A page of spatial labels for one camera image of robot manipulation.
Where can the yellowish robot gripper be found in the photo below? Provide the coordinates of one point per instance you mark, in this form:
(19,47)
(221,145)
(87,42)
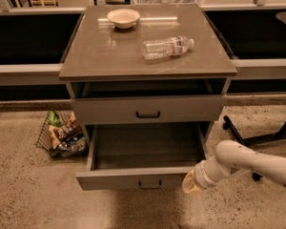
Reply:
(198,173)

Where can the grey drawer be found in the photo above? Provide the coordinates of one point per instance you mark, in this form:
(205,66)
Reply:
(124,110)
(146,156)

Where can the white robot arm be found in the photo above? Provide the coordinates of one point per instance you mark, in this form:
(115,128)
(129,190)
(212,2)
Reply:
(207,173)

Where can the grey top drawer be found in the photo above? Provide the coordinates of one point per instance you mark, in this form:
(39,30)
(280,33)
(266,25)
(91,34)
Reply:
(124,110)

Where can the grey drawer cabinet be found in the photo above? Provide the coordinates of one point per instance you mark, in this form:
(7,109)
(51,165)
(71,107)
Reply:
(105,62)

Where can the black wheeled stand base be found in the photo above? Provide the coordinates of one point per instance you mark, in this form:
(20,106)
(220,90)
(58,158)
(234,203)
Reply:
(263,137)

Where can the clear plastic water bottle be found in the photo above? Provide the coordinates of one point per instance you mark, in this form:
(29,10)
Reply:
(168,47)

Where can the white ceramic bowl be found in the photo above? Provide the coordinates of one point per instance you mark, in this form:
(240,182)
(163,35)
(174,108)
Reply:
(123,18)

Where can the wire basket with snacks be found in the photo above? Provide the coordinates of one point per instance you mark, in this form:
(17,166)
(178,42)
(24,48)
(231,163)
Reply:
(61,135)

